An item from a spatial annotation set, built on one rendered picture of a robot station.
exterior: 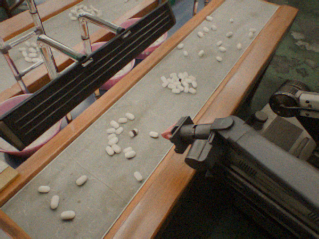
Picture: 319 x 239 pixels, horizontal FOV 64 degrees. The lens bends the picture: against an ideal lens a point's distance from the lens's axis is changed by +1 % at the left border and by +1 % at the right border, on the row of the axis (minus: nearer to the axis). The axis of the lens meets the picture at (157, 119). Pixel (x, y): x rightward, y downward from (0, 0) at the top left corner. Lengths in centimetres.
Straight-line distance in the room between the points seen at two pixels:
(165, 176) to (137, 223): 17
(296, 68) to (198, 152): 224
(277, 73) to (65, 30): 189
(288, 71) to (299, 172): 224
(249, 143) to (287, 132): 92
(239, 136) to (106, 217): 46
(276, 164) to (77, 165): 62
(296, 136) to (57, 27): 137
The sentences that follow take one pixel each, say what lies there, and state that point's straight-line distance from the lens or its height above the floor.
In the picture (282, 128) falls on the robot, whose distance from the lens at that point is 148.
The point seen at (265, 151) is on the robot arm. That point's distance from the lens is 53.
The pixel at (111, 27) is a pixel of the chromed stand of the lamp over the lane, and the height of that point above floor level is 112.
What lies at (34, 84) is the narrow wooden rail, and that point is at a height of 75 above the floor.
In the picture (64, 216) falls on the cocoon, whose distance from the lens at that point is 81.
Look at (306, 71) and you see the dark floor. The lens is 279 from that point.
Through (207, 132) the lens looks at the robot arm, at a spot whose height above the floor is 99.
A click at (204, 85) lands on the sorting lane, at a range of 115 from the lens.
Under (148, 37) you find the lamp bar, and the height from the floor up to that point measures 107.
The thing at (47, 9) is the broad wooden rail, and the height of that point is 76.
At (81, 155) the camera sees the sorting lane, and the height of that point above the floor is 74.
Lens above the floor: 151
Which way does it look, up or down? 51 degrees down
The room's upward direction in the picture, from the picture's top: 5 degrees clockwise
